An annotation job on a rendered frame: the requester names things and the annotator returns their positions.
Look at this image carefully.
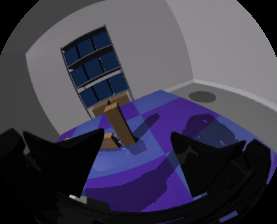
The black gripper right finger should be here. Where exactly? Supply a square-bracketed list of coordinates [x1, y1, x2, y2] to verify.
[170, 132, 246, 198]

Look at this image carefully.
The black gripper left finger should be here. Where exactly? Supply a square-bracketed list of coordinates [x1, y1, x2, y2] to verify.
[22, 128, 105, 197]

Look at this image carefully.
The brown wooden post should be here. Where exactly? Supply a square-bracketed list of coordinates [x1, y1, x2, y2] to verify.
[105, 101, 135, 147]

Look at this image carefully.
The wooden board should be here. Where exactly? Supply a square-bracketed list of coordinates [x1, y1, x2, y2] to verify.
[65, 133, 123, 149]

